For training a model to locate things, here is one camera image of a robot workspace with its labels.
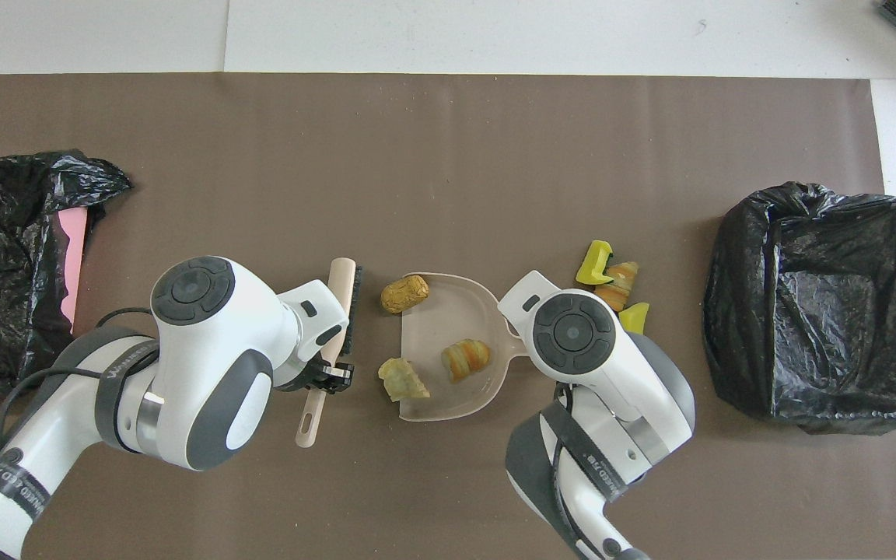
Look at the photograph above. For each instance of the beige plastic dustpan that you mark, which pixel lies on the beige plastic dustpan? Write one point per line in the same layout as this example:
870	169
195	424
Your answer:
456	311

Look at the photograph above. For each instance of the yellow sponge piece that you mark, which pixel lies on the yellow sponge piece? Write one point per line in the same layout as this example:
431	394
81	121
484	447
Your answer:
635	317
592	268

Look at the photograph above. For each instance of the brown paper table mat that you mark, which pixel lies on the brown paper table mat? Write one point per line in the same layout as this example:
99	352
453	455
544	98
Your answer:
417	124

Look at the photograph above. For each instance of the black crumpled trash bag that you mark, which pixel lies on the black crumpled trash bag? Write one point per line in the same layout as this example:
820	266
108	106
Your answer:
5	233

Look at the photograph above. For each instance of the brown crumbly bread piece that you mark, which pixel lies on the brown crumbly bread piece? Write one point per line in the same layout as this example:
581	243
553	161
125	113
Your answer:
405	294

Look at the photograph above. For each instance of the pale green bread piece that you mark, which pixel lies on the pale green bread piece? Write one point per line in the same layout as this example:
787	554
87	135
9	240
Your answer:
403	379

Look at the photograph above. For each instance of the pink plastic bin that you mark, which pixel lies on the pink plastic bin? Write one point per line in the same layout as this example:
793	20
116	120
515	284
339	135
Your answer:
72	264

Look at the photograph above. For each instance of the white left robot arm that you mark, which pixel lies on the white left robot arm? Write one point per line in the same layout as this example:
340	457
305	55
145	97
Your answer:
207	365

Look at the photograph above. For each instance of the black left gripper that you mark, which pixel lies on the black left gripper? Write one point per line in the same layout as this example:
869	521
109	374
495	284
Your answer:
309	377

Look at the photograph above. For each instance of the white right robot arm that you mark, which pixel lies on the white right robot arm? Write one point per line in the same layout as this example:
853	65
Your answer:
611	373

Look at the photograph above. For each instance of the black bag lined bin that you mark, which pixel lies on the black bag lined bin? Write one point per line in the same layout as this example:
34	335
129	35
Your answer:
806	327

